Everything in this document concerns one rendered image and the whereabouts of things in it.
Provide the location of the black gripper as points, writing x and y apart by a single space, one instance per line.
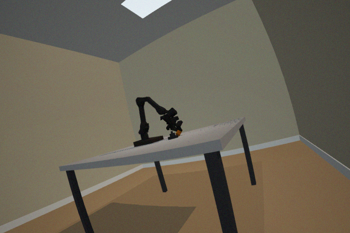
174 126

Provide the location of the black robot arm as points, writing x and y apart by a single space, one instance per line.
144 126

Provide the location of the dark grey round pedestal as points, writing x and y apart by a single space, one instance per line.
172 136

